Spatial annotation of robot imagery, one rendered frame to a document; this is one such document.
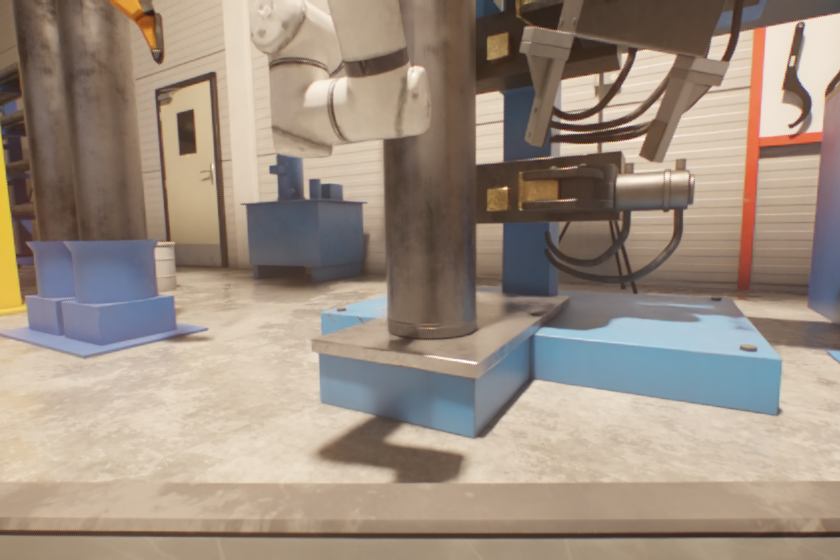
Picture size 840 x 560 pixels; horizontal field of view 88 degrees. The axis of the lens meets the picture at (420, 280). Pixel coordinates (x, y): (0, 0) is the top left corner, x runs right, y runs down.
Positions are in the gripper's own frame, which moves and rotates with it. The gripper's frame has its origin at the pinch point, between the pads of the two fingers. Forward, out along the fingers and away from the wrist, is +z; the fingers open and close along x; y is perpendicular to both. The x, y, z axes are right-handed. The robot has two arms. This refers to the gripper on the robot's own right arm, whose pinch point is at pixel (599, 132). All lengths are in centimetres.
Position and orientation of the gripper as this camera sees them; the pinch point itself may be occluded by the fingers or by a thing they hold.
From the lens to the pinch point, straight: 51.5
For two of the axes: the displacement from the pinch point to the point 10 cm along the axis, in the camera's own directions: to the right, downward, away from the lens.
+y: 0.9, 5.0, -8.6
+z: -1.4, 8.6, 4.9
